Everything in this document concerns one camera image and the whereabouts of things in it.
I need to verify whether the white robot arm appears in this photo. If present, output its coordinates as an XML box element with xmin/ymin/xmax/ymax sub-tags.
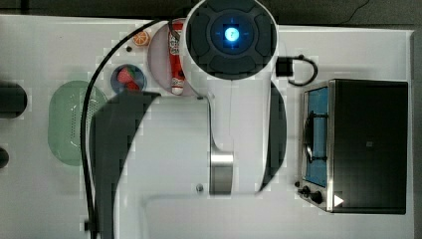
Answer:
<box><xmin>89</xmin><ymin>0</ymin><xmax>287</xmax><ymax>239</ymax></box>

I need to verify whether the red plush ketchup bottle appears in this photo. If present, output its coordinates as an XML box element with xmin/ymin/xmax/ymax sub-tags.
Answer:
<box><xmin>168</xmin><ymin>22</ymin><xmax>185</xmax><ymax>96</ymax></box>

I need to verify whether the pink round plate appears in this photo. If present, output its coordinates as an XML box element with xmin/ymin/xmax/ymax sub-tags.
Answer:
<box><xmin>147</xmin><ymin>19</ymin><xmax>194</xmax><ymax>97</ymax></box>

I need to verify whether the red plush strawberry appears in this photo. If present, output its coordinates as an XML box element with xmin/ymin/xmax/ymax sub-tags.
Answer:
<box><xmin>125</xmin><ymin>82</ymin><xmax>139</xmax><ymax>91</ymax></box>
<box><xmin>116</xmin><ymin>68</ymin><xmax>134</xmax><ymax>84</ymax></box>

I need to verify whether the blue bowl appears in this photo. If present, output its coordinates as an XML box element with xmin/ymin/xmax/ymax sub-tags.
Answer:
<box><xmin>110</xmin><ymin>64</ymin><xmax>147</xmax><ymax>93</ymax></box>

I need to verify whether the plush orange slice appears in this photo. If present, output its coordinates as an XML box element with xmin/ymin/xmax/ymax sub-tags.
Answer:
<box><xmin>132</xmin><ymin>31</ymin><xmax>150</xmax><ymax>47</ymax></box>

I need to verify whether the green perforated colander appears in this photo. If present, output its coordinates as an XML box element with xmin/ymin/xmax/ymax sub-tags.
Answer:
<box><xmin>48</xmin><ymin>81</ymin><xmax>89</xmax><ymax>166</ymax></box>

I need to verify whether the black toaster oven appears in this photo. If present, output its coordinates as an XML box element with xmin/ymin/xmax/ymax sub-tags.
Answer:
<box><xmin>295</xmin><ymin>79</ymin><xmax>408</xmax><ymax>214</ymax></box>

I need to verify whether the black pot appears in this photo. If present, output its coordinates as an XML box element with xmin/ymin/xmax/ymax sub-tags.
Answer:
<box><xmin>0</xmin><ymin>81</ymin><xmax>28</xmax><ymax>119</ymax></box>

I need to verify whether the black cup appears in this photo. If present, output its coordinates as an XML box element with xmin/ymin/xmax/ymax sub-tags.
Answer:
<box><xmin>0</xmin><ymin>148</ymin><xmax>9</xmax><ymax>168</ymax></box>

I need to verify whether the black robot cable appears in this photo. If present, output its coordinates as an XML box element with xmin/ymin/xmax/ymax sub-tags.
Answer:
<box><xmin>80</xmin><ymin>18</ymin><xmax>167</xmax><ymax>239</ymax></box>

